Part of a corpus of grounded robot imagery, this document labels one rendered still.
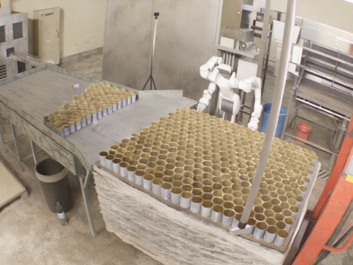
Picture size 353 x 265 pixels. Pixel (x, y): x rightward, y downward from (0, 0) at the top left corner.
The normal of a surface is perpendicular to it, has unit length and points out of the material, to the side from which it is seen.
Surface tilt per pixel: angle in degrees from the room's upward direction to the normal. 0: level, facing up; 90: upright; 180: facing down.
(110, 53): 90
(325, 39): 90
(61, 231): 0
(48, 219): 0
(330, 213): 90
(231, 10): 90
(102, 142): 0
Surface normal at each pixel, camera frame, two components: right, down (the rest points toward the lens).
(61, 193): 0.65, 0.48
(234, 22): -0.54, 0.38
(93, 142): 0.09, -0.86
